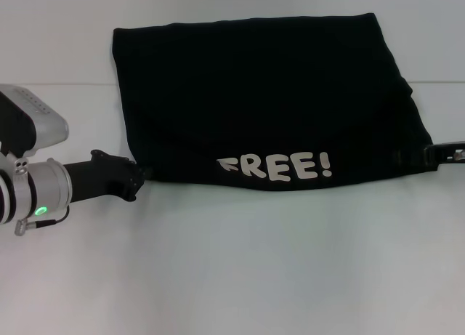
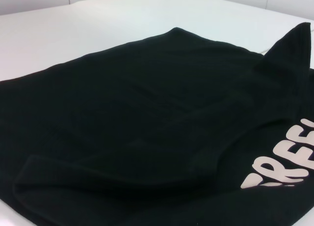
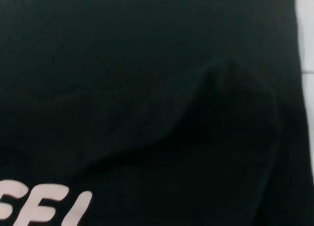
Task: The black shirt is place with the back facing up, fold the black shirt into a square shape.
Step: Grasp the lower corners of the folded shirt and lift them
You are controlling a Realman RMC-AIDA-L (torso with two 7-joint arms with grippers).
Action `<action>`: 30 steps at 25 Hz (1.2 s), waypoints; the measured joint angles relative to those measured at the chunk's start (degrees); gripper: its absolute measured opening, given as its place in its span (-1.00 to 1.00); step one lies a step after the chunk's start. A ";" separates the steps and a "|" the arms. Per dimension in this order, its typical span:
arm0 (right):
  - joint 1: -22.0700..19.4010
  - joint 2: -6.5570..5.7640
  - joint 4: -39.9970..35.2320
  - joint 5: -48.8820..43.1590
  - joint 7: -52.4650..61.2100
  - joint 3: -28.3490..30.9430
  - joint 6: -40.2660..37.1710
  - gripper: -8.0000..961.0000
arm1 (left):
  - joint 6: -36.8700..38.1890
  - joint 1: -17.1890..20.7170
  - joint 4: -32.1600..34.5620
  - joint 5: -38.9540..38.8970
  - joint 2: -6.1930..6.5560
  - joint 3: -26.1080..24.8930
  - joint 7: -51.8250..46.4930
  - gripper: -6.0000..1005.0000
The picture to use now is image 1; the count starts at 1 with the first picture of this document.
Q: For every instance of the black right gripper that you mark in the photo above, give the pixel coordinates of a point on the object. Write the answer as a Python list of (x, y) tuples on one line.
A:
[(452, 154)]

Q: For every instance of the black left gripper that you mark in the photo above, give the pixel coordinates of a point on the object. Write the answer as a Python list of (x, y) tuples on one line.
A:
[(105, 177)]

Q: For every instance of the black shirt with FREE print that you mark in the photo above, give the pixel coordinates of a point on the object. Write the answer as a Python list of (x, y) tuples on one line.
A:
[(272, 95)]

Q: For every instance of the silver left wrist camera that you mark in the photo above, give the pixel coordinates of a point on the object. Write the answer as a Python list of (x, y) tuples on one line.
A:
[(29, 120)]

